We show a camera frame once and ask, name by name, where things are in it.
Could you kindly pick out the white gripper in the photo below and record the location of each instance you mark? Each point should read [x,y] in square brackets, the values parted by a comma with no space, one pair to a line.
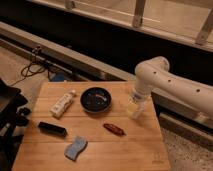
[139,97]

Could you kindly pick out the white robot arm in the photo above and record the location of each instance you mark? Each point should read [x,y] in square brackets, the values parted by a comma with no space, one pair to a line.
[154,73]

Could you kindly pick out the dark blue ceramic bowl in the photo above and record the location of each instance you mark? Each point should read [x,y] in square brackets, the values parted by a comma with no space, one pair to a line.
[95,100]

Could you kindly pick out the red-brown wrapped snack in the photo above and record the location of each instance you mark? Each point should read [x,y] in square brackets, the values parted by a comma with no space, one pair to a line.
[114,129]

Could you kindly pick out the wooden board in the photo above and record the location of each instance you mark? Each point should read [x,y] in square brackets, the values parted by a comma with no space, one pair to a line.
[141,148]

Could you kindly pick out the blue sponge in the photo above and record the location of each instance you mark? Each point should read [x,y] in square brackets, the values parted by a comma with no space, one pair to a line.
[75,148]

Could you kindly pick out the blue object on floor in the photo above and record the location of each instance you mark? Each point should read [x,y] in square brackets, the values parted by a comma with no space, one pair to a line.
[58,78]

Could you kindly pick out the white tube bottle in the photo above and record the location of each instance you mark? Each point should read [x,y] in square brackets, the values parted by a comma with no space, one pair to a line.
[62,104]

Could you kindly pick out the black rectangular box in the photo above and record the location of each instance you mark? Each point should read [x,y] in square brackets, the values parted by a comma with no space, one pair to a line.
[52,129]

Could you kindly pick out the black equipment stand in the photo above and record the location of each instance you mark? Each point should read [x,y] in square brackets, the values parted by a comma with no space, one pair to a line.
[10,100]

